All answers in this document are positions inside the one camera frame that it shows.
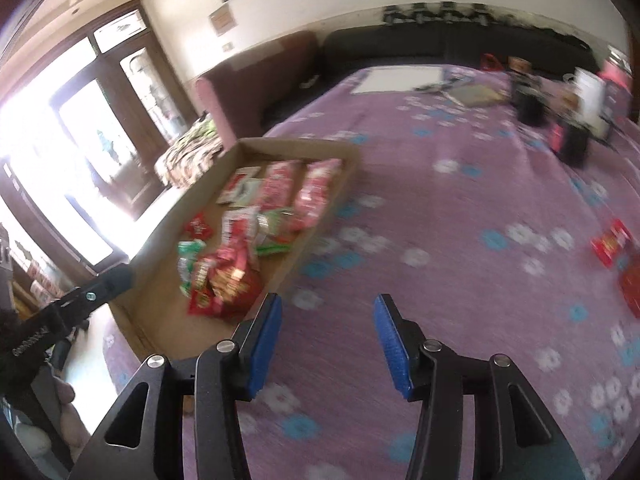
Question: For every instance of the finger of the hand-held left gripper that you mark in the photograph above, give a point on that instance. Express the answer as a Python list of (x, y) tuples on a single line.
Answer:
[(100, 292)]

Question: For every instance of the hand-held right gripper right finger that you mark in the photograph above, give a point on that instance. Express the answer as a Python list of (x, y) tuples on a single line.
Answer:
[(392, 345)]

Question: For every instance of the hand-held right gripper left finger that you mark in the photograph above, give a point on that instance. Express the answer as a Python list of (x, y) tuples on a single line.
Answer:
[(265, 345)]

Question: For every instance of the brown cardboard box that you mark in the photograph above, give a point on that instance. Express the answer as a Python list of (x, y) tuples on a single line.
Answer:
[(165, 305)]

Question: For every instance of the pile of assorted snacks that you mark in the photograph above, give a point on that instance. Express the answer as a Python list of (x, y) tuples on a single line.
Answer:
[(225, 280)]

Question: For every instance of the person's left hand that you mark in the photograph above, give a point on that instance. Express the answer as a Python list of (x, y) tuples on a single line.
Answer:
[(72, 420)]

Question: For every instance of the purple floral bedsheet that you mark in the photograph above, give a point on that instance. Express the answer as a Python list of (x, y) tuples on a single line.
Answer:
[(450, 285)]

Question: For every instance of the green patterned cloth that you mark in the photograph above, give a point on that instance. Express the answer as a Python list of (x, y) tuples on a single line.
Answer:
[(190, 152)]

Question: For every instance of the glass panel door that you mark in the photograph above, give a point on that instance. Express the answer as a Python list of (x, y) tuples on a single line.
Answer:
[(100, 125)]

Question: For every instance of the pink cushion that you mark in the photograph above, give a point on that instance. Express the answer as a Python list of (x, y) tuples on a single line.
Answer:
[(215, 110)]

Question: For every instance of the red packet with gold emblem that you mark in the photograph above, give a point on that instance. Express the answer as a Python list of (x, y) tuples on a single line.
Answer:
[(610, 242)]

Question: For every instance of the flat red gold snack packet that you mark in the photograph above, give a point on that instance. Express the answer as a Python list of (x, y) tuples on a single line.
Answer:
[(631, 290)]

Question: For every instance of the brown sofa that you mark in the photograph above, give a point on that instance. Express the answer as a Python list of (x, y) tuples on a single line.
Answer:
[(270, 80)]

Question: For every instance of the white paper pad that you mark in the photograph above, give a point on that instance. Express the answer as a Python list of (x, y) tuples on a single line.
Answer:
[(400, 80)]

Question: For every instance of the black cylinder with cork top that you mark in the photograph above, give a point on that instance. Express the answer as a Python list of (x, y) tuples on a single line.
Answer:
[(572, 140), (530, 100)]

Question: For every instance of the small framed picture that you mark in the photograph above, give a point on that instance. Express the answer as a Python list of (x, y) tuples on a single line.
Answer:
[(222, 20)]

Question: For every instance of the small red object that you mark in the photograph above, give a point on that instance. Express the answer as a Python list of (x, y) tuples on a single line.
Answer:
[(491, 62)]

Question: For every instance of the white plastic container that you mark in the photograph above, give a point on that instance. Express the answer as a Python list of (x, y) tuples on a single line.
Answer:
[(590, 95)]

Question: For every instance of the pink bottle with steel cap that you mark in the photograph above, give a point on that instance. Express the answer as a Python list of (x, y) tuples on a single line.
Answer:
[(616, 70)]

